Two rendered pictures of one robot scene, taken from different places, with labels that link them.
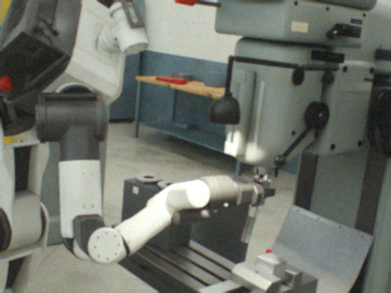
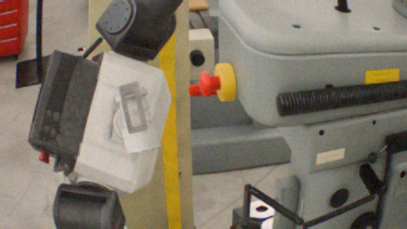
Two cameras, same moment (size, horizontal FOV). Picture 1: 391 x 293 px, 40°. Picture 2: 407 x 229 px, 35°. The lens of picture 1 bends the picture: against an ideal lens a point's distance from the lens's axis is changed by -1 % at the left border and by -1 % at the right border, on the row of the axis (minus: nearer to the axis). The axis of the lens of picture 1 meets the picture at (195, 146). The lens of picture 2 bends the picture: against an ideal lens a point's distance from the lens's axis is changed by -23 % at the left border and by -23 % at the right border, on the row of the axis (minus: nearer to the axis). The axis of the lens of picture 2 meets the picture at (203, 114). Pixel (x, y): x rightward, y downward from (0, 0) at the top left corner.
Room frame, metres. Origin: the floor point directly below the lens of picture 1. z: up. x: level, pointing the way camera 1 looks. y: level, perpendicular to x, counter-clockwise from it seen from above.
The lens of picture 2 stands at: (0.22, -0.54, 2.32)
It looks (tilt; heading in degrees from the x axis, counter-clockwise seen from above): 28 degrees down; 29
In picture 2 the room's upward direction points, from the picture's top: 1 degrees counter-clockwise
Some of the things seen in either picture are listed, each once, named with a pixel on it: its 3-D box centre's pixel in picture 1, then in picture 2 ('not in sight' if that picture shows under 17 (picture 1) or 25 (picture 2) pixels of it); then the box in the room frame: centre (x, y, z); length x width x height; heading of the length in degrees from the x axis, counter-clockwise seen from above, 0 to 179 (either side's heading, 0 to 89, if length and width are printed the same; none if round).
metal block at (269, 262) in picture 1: (270, 268); not in sight; (1.35, -0.23, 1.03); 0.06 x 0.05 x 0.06; 42
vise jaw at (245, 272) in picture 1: (255, 278); not in sight; (1.31, -0.19, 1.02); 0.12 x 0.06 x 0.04; 42
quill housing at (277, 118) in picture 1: (272, 102); (333, 201); (1.41, -0.19, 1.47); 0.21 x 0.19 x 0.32; 42
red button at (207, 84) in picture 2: not in sight; (210, 84); (1.24, 0.00, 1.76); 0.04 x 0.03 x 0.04; 42
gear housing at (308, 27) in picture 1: (292, 21); (360, 107); (1.43, -0.22, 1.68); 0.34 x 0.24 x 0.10; 132
